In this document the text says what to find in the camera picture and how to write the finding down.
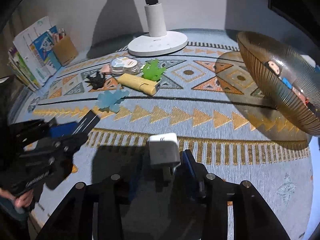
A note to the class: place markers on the yellow rectangular case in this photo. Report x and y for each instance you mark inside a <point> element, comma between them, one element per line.
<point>146,86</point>

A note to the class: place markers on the white desk lamp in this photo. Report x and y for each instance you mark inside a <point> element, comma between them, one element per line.
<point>158,41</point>

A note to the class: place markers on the brown pen holder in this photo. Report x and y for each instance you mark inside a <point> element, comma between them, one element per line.
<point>65,51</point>

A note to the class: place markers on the ribbed amber glass bowl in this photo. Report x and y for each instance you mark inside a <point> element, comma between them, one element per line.
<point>285,77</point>

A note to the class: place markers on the light blue translucent toy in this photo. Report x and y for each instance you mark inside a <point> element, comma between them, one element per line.
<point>108,101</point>

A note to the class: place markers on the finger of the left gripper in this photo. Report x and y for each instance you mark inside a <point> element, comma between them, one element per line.
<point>87,123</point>

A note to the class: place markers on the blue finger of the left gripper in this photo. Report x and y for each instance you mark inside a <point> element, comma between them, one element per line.
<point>62,129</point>

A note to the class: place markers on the white power adapter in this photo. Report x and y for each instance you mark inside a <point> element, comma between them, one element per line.
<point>164,158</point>

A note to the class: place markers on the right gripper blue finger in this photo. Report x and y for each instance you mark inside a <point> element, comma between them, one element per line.
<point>193,176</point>

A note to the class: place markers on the stack of books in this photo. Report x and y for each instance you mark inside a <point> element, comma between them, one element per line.
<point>33,51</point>

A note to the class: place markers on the black monster figurine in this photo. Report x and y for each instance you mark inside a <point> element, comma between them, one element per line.
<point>96,81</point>

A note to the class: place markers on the round clear plastic case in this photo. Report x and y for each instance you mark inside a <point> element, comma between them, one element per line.
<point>125,65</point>

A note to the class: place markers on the left hand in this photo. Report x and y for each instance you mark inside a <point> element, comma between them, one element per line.
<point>9,202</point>

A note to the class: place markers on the pink item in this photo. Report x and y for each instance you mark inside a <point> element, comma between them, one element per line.
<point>106,69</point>

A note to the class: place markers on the green translucent toy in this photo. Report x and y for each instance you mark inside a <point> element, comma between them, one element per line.
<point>152,70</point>

